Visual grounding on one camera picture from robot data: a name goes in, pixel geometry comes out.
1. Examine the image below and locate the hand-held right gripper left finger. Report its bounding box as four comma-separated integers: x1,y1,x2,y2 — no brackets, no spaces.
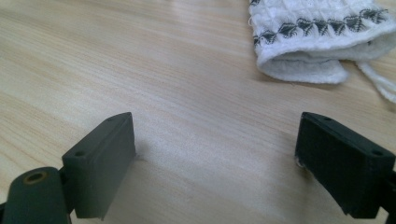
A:
61,111,137,221

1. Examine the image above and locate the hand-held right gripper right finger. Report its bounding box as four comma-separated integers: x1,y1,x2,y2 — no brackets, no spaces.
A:
294,111,396,219

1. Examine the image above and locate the white towel with black pattern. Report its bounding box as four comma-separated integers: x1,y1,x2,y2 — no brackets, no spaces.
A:
247,0,396,105

